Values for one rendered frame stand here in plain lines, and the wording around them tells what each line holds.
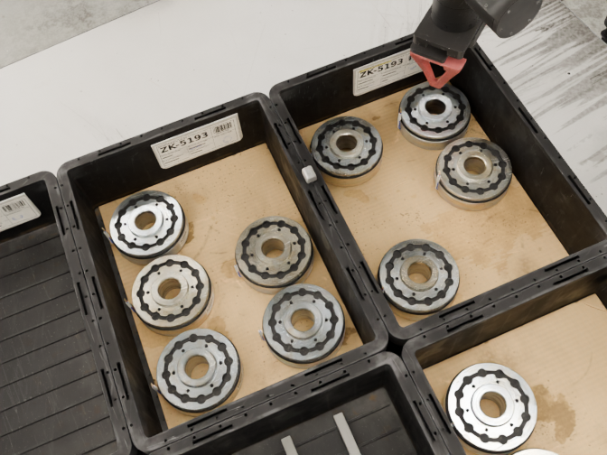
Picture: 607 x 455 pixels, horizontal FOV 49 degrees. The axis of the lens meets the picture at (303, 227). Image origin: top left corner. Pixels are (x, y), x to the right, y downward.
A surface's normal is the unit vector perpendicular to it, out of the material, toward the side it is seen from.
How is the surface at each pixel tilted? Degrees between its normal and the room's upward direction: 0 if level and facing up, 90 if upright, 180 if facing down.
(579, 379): 0
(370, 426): 0
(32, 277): 0
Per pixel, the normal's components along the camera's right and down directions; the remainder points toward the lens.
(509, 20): 0.48, 0.76
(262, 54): -0.06, -0.46
